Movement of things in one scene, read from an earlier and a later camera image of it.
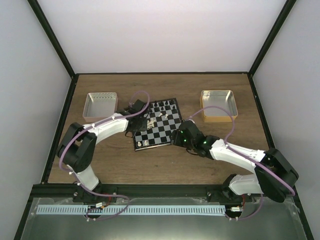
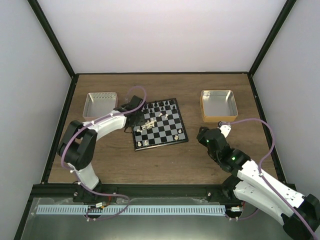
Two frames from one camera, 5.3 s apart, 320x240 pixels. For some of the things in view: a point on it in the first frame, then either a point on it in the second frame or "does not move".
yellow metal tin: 224,99 does not move
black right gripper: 176,139 → 200,137
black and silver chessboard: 163,118 does not move
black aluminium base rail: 126,192 does not move
